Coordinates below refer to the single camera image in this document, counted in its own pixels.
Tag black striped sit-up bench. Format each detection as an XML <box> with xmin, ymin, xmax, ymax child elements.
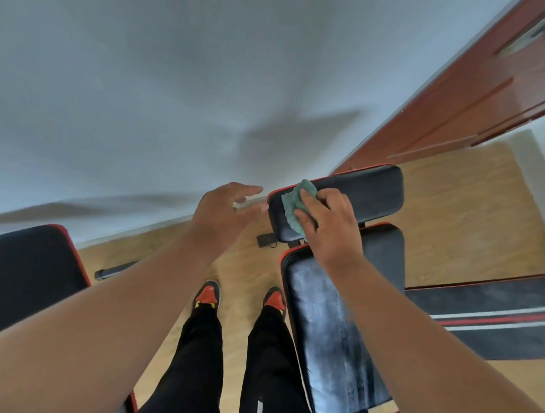
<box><xmin>404</xmin><ymin>275</ymin><xmax>545</xmax><ymax>361</ymax></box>

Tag green cleaning cloth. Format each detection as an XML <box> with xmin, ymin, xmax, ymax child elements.
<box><xmin>280</xmin><ymin>179</ymin><xmax>319</xmax><ymax>239</ymax></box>

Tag person's right red black shoe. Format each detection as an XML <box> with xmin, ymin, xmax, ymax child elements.
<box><xmin>262</xmin><ymin>286</ymin><xmax>287</xmax><ymax>318</ymax></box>

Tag person's left red black shoe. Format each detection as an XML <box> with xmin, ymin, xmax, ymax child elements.
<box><xmin>192</xmin><ymin>280</ymin><xmax>221</xmax><ymax>314</ymax></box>

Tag person's right forearm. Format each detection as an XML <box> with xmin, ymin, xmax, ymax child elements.
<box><xmin>328</xmin><ymin>255</ymin><xmax>545</xmax><ymax>413</ymax></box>

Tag black weight bench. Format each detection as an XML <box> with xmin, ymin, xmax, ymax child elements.
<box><xmin>0</xmin><ymin>224</ymin><xmax>139</xmax><ymax>413</ymax></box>

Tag person's left forearm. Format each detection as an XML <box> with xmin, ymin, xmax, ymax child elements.
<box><xmin>0</xmin><ymin>231</ymin><xmax>218</xmax><ymax>413</ymax></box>

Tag person's right hand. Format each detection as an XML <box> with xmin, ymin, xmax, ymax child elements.
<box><xmin>294</xmin><ymin>187</ymin><xmax>365</xmax><ymax>273</ymax></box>

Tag black bench with headrest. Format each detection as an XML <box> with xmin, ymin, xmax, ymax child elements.
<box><xmin>256</xmin><ymin>165</ymin><xmax>405</xmax><ymax>413</ymax></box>

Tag person's black trousers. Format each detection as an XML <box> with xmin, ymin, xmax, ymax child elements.
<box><xmin>140</xmin><ymin>297</ymin><xmax>312</xmax><ymax>413</ymax></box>

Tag person's red black shoe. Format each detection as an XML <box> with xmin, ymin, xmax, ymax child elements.
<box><xmin>192</xmin><ymin>280</ymin><xmax>221</xmax><ymax>314</ymax></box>
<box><xmin>262</xmin><ymin>286</ymin><xmax>287</xmax><ymax>318</ymax></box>

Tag person's left hand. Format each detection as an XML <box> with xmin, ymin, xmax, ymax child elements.
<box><xmin>187</xmin><ymin>182</ymin><xmax>270</xmax><ymax>258</ymax></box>

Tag red-brown wooden door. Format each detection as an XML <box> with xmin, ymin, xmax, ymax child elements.
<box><xmin>332</xmin><ymin>0</ymin><xmax>545</xmax><ymax>175</ymax></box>

